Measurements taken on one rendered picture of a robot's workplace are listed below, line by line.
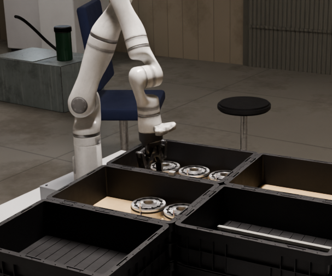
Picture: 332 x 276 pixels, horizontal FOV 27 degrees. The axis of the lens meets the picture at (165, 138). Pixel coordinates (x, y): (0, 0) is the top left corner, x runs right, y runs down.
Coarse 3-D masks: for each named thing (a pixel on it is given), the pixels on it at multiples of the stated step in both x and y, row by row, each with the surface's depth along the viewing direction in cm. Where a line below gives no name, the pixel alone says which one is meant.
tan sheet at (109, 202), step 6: (108, 198) 212; (114, 198) 212; (96, 204) 208; (102, 204) 208; (108, 204) 208; (114, 204) 208; (120, 204) 208; (126, 204) 207; (120, 210) 203; (126, 210) 203
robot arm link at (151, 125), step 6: (138, 120) 212; (144, 120) 210; (150, 120) 210; (156, 120) 211; (138, 126) 213; (144, 126) 211; (150, 126) 211; (156, 126) 210; (162, 126) 210; (168, 126) 210; (174, 126) 213; (144, 132) 212; (150, 132) 211; (156, 132) 208; (162, 132) 208; (168, 132) 210
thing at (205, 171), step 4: (180, 168) 227; (184, 168) 228; (204, 168) 227; (180, 172) 223; (184, 172) 224; (188, 172) 223; (200, 172) 223; (204, 172) 223; (208, 172) 223; (192, 176) 220; (196, 176) 220; (200, 176) 220
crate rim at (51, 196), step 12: (96, 168) 209; (108, 168) 211; (120, 168) 209; (180, 180) 199; (192, 180) 198; (60, 192) 192; (84, 204) 183; (192, 204) 181; (144, 216) 174; (180, 216) 174
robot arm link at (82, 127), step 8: (96, 96) 226; (96, 104) 225; (96, 112) 230; (80, 120) 230; (88, 120) 229; (96, 120) 229; (80, 128) 226; (88, 128) 226; (96, 128) 227; (80, 136) 226; (88, 136) 226
